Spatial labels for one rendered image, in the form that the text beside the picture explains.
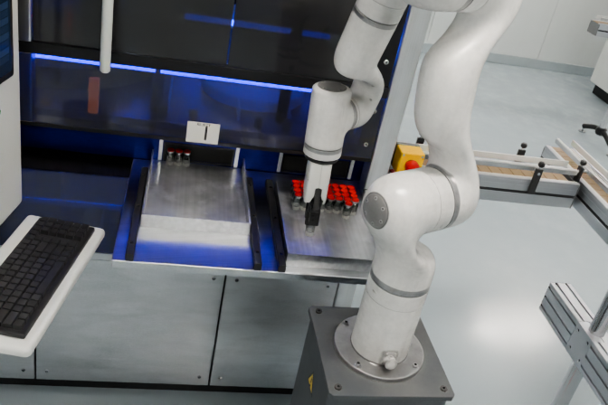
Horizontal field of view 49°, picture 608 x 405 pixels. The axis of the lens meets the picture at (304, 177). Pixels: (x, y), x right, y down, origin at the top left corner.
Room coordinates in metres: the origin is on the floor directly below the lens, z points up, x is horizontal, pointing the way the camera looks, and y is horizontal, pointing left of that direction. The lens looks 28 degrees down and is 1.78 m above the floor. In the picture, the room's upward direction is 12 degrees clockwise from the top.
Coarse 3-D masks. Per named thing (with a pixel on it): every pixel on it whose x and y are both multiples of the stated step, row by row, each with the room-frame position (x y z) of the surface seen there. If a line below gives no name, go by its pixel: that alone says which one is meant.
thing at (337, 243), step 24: (288, 216) 1.48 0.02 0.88; (336, 216) 1.53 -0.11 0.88; (360, 216) 1.56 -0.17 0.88; (288, 240) 1.37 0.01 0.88; (312, 240) 1.39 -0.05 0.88; (336, 240) 1.41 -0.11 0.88; (360, 240) 1.44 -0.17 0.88; (288, 264) 1.27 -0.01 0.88; (312, 264) 1.28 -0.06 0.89; (336, 264) 1.29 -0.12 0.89; (360, 264) 1.30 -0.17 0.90
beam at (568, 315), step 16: (560, 288) 1.93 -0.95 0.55; (544, 304) 1.94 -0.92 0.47; (560, 304) 1.87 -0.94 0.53; (576, 304) 1.85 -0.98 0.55; (560, 320) 1.83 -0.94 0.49; (576, 320) 1.76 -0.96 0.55; (592, 320) 1.78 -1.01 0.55; (560, 336) 1.80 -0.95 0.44; (576, 336) 1.73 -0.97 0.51; (592, 336) 1.69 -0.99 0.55; (576, 352) 1.71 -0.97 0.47; (592, 352) 1.65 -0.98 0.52; (592, 368) 1.62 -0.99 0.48; (592, 384) 1.59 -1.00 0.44
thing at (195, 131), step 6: (192, 126) 1.58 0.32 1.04; (198, 126) 1.58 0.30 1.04; (204, 126) 1.58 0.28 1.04; (210, 126) 1.59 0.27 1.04; (216, 126) 1.59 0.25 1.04; (186, 132) 1.57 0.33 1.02; (192, 132) 1.58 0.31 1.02; (198, 132) 1.58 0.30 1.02; (210, 132) 1.59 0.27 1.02; (216, 132) 1.59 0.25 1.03; (186, 138) 1.57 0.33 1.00; (192, 138) 1.58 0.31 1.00; (198, 138) 1.58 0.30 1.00; (210, 138) 1.59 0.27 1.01; (216, 138) 1.59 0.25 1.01; (216, 144) 1.59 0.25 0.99
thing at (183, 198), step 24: (168, 168) 1.60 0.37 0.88; (192, 168) 1.63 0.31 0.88; (216, 168) 1.66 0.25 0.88; (240, 168) 1.69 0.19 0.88; (168, 192) 1.48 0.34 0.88; (192, 192) 1.50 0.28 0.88; (216, 192) 1.53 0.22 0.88; (240, 192) 1.55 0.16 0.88; (144, 216) 1.30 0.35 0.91; (168, 216) 1.32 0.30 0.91; (192, 216) 1.39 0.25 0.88; (216, 216) 1.41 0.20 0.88; (240, 216) 1.43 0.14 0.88
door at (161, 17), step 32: (64, 0) 1.51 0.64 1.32; (96, 0) 1.53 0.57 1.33; (128, 0) 1.55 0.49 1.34; (160, 0) 1.56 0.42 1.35; (192, 0) 1.58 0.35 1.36; (224, 0) 1.60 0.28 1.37; (64, 32) 1.51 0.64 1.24; (96, 32) 1.53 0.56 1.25; (128, 32) 1.55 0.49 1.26; (160, 32) 1.56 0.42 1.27; (192, 32) 1.58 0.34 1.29; (224, 32) 1.60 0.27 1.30; (224, 64) 1.60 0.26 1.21
